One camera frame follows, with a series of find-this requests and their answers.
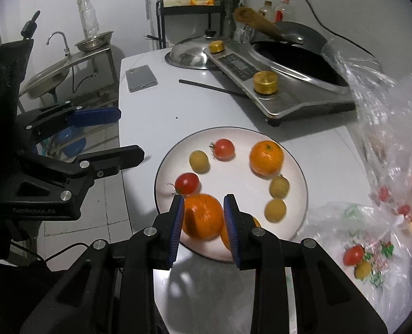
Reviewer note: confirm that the clear plastic bag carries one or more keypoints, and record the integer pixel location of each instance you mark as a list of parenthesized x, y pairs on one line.
[(384, 112)]

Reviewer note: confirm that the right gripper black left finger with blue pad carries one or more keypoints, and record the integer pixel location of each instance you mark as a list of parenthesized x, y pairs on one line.
[(153, 248)]

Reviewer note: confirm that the grey smartphone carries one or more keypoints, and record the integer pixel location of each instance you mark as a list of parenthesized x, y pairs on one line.
[(139, 78)]

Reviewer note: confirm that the black wok wooden handle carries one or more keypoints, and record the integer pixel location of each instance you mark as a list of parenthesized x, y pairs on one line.
[(293, 33)]

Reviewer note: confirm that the printed white plastic bag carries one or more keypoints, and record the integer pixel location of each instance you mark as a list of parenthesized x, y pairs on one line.
[(387, 242)]

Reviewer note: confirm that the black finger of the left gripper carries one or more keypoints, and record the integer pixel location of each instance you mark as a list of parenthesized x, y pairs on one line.
[(98, 165)]

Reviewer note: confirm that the large orange mandarin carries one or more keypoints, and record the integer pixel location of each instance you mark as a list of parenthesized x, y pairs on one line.
[(224, 234)]

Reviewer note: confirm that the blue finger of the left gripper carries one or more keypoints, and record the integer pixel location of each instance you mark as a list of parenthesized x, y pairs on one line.
[(73, 118)]

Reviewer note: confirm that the red cherry tomato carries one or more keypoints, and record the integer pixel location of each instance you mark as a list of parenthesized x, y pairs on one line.
[(186, 184), (223, 149), (353, 256)]

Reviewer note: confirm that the steel bowl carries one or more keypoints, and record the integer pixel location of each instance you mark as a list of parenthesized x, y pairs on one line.
[(94, 42)]

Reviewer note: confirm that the oil bottle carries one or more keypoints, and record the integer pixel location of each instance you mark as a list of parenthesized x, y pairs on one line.
[(267, 11)]

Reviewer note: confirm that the steel sink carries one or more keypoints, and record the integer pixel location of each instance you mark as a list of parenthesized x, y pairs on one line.
[(49, 79)]

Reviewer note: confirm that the yellow longan fruit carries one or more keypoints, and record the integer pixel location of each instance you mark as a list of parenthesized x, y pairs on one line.
[(362, 270), (199, 162), (279, 187), (275, 210)]

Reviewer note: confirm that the black chopstick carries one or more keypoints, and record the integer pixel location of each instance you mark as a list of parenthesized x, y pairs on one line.
[(210, 87)]

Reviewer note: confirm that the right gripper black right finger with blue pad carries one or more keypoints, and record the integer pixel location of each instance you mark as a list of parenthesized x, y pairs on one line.
[(255, 248)]

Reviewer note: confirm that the white ceramic plate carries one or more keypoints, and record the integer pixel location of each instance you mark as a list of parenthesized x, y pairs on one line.
[(235, 177)]

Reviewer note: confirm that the steel wok lid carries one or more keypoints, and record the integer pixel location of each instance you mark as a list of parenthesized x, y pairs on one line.
[(190, 53)]

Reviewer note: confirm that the silver induction cooker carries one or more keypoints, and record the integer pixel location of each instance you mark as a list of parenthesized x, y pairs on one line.
[(306, 83)]

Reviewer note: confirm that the black metal rack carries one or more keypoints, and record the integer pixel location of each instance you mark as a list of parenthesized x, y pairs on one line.
[(174, 23)]

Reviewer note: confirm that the red cap sauce bottle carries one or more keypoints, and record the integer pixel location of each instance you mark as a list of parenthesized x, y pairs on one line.
[(284, 12)]

